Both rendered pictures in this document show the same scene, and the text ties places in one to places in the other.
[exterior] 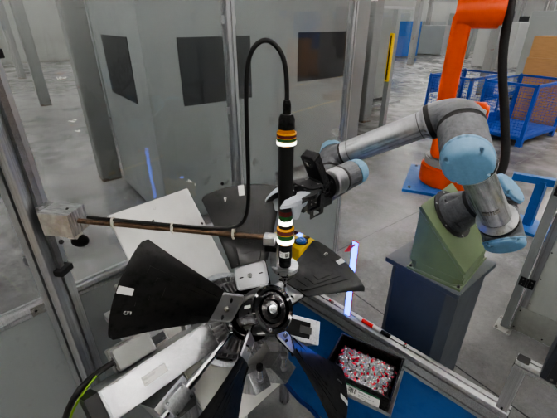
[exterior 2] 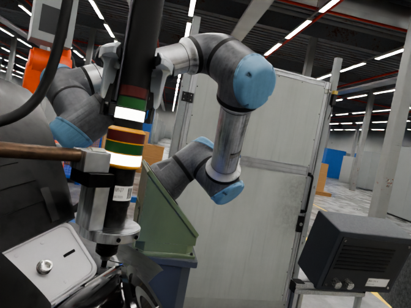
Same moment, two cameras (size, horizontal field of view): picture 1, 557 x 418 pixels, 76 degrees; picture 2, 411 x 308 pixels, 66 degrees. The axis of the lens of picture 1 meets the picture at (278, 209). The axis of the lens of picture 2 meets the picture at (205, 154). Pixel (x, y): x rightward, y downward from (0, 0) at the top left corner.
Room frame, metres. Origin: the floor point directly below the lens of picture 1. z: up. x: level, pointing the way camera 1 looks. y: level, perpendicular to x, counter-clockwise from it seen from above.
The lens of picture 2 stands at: (0.50, 0.25, 1.40)
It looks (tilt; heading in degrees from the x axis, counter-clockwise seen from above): 3 degrees down; 300
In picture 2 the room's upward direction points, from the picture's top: 10 degrees clockwise
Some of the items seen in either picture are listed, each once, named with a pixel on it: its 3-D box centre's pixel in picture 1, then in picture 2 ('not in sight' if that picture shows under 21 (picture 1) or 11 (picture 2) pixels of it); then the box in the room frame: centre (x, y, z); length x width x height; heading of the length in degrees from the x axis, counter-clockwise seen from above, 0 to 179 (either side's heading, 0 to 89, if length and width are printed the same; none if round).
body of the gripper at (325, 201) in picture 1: (314, 193); (130, 91); (0.85, -0.09, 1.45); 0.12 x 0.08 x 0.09; 136
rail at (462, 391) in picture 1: (370, 335); not in sight; (0.95, -0.34, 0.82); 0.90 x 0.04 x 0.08; 46
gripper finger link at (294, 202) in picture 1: (295, 208); (158, 84); (0.75, -0.04, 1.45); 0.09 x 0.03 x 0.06; 146
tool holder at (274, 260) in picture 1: (281, 252); (109, 194); (0.77, -0.01, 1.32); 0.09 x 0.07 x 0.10; 81
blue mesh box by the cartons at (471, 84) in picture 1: (462, 99); not in sight; (7.17, -3.58, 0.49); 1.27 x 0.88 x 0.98; 127
